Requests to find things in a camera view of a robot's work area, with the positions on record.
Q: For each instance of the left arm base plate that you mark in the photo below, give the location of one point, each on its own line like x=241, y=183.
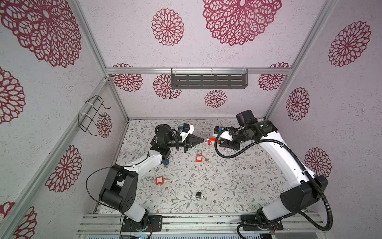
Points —
x=147, y=224

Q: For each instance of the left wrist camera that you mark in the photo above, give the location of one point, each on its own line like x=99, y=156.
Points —
x=185, y=130

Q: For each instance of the red padlock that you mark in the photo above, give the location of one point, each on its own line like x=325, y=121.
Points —
x=200, y=158
x=210, y=140
x=161, y=180

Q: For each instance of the black wire wall basket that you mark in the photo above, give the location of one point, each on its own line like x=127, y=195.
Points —
x=87, y=119

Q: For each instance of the grey slotted wall shelf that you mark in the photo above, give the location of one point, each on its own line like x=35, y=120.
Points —
x=210, y=81

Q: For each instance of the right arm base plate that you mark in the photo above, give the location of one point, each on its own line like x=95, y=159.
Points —
x=253, y=224

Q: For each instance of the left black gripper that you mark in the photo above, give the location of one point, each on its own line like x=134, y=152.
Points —
x=188, y=143

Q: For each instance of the aluminium front rail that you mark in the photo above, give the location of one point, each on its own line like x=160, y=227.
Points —
x=108, y=224

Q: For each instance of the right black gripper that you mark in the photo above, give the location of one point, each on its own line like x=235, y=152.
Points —
x=227, y=143

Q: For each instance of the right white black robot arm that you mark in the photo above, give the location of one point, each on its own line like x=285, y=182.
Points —
x=306, y=188

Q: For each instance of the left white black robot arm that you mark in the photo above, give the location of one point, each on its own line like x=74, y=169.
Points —
x=120, y=186

